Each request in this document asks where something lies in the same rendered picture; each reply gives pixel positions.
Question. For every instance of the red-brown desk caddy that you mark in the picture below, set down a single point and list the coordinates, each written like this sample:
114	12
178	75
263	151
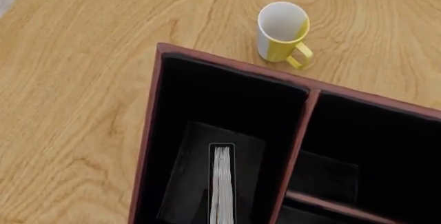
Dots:
311	110

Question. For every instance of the black book with white pages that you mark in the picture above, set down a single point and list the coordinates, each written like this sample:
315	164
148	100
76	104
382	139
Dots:
223	182

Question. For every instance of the white and yellow mug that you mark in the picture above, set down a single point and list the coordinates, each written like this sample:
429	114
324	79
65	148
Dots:
275	48

